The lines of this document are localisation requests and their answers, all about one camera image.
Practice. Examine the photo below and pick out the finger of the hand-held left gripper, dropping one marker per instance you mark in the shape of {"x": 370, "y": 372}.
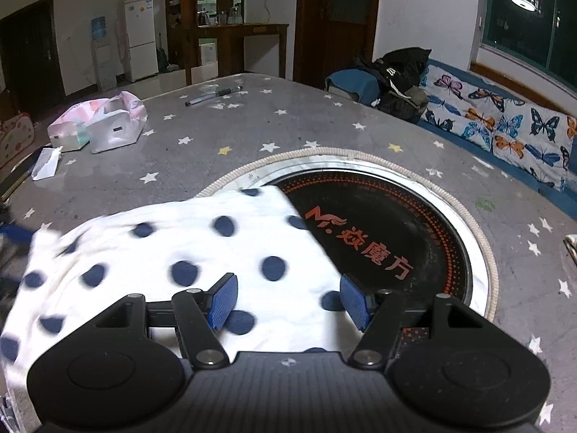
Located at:
{"x": 16, "y": 233}

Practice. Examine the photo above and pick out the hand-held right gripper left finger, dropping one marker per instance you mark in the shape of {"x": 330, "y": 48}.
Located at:
{"x": 223, "y": 302}

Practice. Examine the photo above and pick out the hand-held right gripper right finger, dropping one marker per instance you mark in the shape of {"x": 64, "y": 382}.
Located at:
{"x": 355, "y": 302}

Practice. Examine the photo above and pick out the white navy-dotted garment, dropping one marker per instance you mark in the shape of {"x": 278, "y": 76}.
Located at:
{"x": 135, "y": 257}

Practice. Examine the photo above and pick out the white tissue pack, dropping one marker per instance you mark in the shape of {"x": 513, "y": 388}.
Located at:
{"x": 47, "y": 162}

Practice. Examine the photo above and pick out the round black induction cooktop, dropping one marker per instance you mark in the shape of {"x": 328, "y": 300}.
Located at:
{"x": 405, "y": 234}

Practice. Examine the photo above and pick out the pink cartoon play fence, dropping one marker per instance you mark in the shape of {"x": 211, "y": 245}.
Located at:
{"x": 16, "y": 137}

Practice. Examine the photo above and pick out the pink plastic bag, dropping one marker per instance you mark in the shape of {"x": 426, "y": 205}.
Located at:
{"x": 72, "y": 121}

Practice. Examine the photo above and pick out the white box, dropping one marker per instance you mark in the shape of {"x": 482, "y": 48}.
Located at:
{"x": 112, "y": 133}

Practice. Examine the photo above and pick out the dark double door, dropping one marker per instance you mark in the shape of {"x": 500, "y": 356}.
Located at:
{"x": 31, "y": 54}

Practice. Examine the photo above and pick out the white water dispenser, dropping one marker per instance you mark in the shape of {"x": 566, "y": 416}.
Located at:
{"x": 104, "y": 63}

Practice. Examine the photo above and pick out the dark pen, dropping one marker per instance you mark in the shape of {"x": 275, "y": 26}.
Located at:
{"x": 200, "y": 99}

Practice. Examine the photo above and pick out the black marker pen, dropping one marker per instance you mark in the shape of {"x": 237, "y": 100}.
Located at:
{"x": 230, "y": 90}

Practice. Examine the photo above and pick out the blue sofa bench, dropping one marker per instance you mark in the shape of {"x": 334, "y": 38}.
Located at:
{"x": 351, "y": 81}

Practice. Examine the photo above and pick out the black jacket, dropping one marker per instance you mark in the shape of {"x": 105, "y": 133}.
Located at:
{"x": 396, "y": 81}

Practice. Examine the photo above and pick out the white refrigerator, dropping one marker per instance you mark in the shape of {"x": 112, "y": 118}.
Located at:
{"x": 140, "y": 40}

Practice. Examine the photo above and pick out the dark wooden counter table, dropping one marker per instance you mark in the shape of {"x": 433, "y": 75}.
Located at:
{"x": 243, "y": 31}

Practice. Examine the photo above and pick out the brown wooden door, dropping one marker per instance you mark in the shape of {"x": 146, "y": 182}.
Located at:
{"x": 315, "y": 31}

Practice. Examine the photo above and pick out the dark window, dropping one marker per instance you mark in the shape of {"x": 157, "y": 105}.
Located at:
{"x": 532, "y": 31}

